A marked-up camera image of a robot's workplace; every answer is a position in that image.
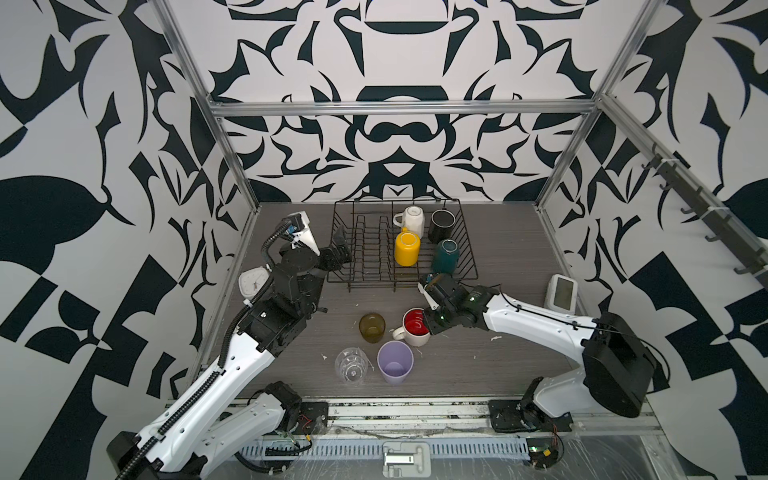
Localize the white mug red inside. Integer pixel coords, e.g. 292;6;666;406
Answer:
392;308;431;347

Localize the cream mug dark green outside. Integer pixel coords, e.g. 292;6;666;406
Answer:
432;238;460;275

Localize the yellow mug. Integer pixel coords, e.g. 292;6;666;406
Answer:
394;227;421;267

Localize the lilac plastic cup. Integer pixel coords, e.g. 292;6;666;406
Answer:
377;340;414;385

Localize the black mug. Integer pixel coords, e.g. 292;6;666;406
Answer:
428;209;456;245

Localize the white faceted mug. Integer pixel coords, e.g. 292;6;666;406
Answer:
393;205;425;238

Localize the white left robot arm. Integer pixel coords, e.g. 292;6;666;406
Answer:
107;242;351;479

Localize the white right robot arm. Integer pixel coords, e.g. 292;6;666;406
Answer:
418;273;659;433

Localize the olive green glass cup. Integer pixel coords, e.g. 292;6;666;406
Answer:
358;312;386;344

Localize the white square alarm clock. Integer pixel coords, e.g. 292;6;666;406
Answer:
238;267;270;300

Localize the white digital thermometer display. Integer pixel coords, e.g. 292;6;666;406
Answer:
544;274;578;315

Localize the clear glass cup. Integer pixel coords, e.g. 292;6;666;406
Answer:
334;347;371;385

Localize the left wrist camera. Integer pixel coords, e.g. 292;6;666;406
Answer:
283;211;320;255

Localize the black wire dish rack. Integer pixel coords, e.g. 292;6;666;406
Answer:
327;199;478;290

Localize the white cable duct strip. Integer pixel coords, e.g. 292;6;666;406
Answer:
240;437;530;461

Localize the silver latch bracket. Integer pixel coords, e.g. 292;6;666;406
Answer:
382;441;432;479

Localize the grey wall hook rail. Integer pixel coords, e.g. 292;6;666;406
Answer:
641;143;767;289

